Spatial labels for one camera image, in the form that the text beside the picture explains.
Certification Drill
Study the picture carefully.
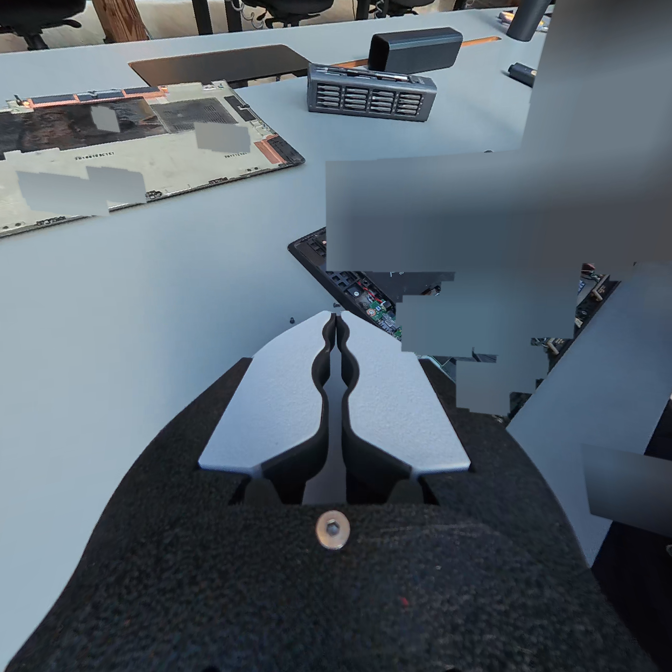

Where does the laptop bottom cover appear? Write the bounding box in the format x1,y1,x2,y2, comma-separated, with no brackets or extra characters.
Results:
0,80,306,239

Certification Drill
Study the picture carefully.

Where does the black laptop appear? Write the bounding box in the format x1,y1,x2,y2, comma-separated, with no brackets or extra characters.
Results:
288,227,623,421

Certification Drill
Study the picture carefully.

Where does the black office chair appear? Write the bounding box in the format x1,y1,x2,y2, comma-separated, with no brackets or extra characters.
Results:
0,0,83,50
239,0,337,28
367,0,439,18

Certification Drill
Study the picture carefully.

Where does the white desk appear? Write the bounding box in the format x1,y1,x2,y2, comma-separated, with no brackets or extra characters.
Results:
0,5,672,570

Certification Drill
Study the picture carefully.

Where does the person's dark clothing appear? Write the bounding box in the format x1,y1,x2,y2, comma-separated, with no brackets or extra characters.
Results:
590,394,672,672

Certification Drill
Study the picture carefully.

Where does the black wood-edged desk panel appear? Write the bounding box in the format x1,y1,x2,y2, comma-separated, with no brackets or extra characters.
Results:
128,43,312,88

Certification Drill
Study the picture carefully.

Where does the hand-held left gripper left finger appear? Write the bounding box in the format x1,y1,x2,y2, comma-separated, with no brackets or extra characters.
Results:
198,311,337,480

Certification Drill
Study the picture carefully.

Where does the grey screwdriver bit case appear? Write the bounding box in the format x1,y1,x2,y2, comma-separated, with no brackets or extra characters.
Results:
307,63,438,123

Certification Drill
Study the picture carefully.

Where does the black electric screwdriver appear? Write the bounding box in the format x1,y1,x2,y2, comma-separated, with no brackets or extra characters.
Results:
505,0,552,43

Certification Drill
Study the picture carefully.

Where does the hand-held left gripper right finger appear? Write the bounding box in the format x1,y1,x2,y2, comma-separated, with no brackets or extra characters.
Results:
336,311,471,480

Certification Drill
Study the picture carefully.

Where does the wooden post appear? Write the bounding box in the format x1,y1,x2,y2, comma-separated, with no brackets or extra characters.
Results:
92,0,151,44

